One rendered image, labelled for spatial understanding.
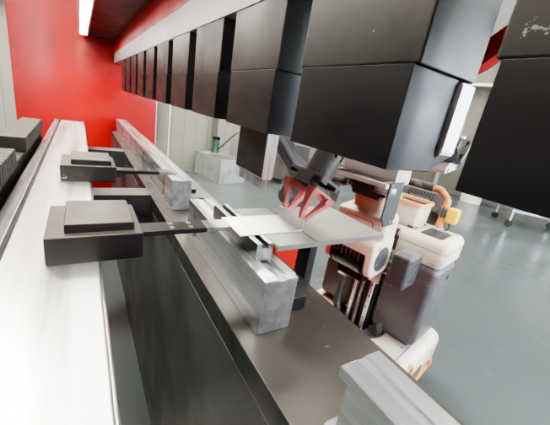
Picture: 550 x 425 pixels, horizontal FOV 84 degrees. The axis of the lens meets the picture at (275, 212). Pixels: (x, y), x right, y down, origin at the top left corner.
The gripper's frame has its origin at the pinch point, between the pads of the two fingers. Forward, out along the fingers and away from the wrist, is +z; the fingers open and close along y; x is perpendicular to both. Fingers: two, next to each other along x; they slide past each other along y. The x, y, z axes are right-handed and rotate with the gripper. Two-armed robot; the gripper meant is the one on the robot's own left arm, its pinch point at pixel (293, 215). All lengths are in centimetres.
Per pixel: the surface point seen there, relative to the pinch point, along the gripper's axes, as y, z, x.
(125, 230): 4.4, 13.3, -28.3
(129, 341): -90, 98, 29
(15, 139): -55, 20, -45
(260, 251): 8.1, 7.8, -9.2
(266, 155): 5.6, -5.8, -16.1
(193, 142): -470, -16, 138
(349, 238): 9.5, -1.8, 6.9
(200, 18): -22.3, -24.0, -28.5
